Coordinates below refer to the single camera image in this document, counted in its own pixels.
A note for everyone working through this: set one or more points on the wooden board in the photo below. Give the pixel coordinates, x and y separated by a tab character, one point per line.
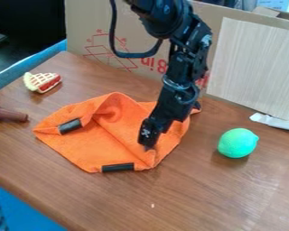
257	63

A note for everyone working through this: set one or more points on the green toy lime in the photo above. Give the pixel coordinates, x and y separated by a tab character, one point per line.
236	143

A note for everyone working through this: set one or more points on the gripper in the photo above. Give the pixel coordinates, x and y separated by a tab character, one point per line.
175	103

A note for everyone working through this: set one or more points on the toy pie slice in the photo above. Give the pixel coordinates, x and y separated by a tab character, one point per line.
41	81

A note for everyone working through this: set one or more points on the cardboard box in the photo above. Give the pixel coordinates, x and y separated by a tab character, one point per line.
90	27

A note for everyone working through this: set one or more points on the orange cloth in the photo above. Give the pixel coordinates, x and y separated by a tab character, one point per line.
106	141

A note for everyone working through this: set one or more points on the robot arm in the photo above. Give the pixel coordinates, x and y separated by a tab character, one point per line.
179	27

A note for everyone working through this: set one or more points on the brown toy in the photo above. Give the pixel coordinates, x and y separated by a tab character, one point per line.
6	114

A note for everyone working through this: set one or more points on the white paper scrap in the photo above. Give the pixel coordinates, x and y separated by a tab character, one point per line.
273	121

